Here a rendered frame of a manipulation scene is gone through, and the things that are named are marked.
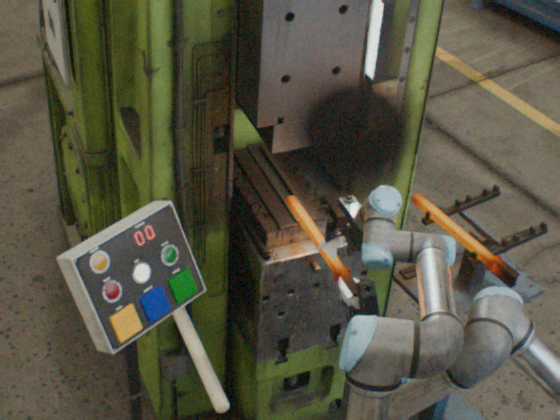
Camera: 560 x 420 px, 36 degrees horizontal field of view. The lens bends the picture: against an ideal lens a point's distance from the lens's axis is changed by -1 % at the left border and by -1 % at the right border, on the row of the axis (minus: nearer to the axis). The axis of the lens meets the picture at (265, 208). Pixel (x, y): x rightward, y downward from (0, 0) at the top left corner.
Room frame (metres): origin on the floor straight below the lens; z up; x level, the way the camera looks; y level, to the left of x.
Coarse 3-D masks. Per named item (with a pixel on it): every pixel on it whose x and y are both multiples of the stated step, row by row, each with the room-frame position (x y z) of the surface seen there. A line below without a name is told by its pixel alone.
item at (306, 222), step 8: (288, 200) 2.09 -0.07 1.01; (296, 200) 2.09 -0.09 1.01; (296, 208) 2.05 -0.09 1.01; (304, 216) 2.02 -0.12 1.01; (304, 224) 1.98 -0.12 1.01; (312, 224) 1.98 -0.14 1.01; (312, 232) 1.94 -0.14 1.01; (320, 232) 1.95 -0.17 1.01; (312, 240) 1.93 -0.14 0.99; (320, 240) 1.91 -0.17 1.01; (328, 256) 1.84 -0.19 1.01; (336, 256) 1.84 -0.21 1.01; (328, 264) 1.83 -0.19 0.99; (336, 264) 1.81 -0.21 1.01; (336, 272) 1.77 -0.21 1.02; (344, 272) 1.77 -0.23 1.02; (336, 280) 1.77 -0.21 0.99; (344, 280) 1.74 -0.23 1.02; (352, 280) 1.74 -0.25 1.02; (352, 288) 1.71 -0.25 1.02
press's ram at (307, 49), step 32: (256, 0) 1.98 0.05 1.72; (288, 0) 1.97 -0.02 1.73; (320, 0) 2.01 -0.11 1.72; (352, 0) 2.05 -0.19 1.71; (256, 32) 1.97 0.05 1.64; (288, 32) 1.97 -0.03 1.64; (320, 32) 2.01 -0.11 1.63; (352, 32) 2.05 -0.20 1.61; (256, 64) 1.96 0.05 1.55; (288, 64) 1.98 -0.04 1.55; (320, 64) 2.02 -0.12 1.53; (352, 64) 2.06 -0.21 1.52; (256, 96) 1.95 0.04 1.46; (288, 96) 1.98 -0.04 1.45; (320, 96) 2.02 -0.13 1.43; (352, 96) 2.06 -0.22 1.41
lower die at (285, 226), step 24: (264, 144) 2.41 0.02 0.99; (240, 168) 2.28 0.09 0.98; (264, 168) 2.26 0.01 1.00; (288, 168) 2.28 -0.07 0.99; (264, 192) 2.15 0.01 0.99; (264, 216) 2.04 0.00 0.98; (288, 216) 2.04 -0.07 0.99; (312, 216) 2.03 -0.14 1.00; (264, 240) 1.98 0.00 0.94; (288, 240) 1.99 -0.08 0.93
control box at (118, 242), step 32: (128, 224) 1.71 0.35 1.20; (160, 224) 1.76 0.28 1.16; (64, 256) 1.59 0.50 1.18; (128, 256) 1.65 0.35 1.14; (160, 256) 1.70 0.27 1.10; (192, 256) 1.76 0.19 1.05; (96, 288) 1.55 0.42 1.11; (128, 288) 1.60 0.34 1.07; (96, 320) 1.50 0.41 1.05; (160, 320) 1.60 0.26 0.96
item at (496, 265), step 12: (420, 204) 2.09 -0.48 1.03; (432, 204) 2.08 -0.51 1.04; (432, 216) 2.04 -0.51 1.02; (444, 216) 2.03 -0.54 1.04; (444, 228) 1.99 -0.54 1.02; (456, 228) 1.97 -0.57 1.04; (468, 240) 1.92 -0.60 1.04; (480, 252) 1.87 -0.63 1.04; (492, 264) 1.83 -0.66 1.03; (504, 264) 1.81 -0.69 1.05; (504, 276) 1.79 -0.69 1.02; (516, 276) 1.77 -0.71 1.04
